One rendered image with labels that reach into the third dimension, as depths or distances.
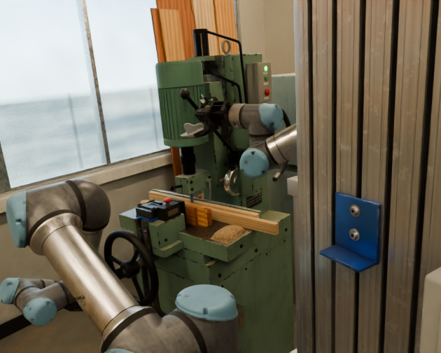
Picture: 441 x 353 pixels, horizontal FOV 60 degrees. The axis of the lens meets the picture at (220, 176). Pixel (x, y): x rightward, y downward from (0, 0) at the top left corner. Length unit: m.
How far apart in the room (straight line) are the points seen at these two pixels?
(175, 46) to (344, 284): 2.56
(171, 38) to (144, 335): 2.52
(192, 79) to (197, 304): 0.89
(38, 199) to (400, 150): 0.71
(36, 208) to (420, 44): 0.75
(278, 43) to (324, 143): 3.39
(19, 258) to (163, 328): 2.03
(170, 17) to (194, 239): 1.99
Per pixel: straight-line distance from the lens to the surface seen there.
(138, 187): 2.99
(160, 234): 1.38
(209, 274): 1.41
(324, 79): 0.58
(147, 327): 0.72
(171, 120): 1.44
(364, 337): 0.67
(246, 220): 1.41
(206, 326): 0.75
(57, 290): 1.26
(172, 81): 1.42
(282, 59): 3.93
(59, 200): 0.92
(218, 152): 1.56
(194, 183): 1.53
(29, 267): 2.74
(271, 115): 1.08
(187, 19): 3.19
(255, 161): 0.97
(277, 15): 3.98
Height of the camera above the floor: 1.46
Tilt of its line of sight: 15 degrees down
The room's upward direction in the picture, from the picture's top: 4 degrees counter-clockwise
